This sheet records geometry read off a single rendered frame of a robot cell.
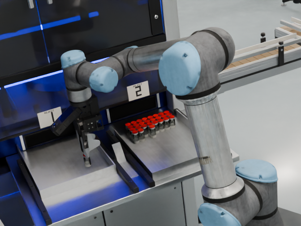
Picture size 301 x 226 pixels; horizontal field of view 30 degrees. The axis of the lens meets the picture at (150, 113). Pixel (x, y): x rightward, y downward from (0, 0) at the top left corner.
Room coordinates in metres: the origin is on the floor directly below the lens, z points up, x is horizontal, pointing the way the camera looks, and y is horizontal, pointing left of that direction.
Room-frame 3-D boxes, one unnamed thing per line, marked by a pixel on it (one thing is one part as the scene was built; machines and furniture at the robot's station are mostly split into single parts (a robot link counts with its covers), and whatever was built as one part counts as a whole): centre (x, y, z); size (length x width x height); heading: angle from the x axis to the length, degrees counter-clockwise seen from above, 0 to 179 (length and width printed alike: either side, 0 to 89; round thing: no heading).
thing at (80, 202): (1.68, 0.14, 0.87); 0.70 x 0.48 x 0.02; 111
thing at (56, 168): (1.68, 0.32, 0.90); 0.34 x 0.26 x 0.04; 21
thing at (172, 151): (1.70, -0.04, 0.90); 0.34 x 0.26 x 0.04; 21
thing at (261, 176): (1.30, -0.27, 0.96); 0.13 x 0.12 x 0.14; 134
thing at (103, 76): (1.55, 0.13, 1.25); 0.11 x 0.11 x 0.08; 44
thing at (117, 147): (1.61, 0.11, 0.91); 0.14 x 0.03 x 0.06; 22
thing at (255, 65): (2.24, -0.41, 0.92); 0.69 x 0.16 x 0.16; 111
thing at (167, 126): (1.80, 0.00, 0.90); 0.18 x 0.02 x 0.05; 111
